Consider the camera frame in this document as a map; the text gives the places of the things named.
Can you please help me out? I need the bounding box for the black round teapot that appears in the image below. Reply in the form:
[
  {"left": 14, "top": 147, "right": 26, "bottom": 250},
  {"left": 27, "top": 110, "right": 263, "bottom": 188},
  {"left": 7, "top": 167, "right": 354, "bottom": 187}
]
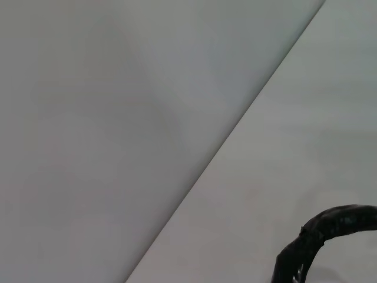
[{"left": 272, "top": 204, "right": 377, "bottom": 283}]

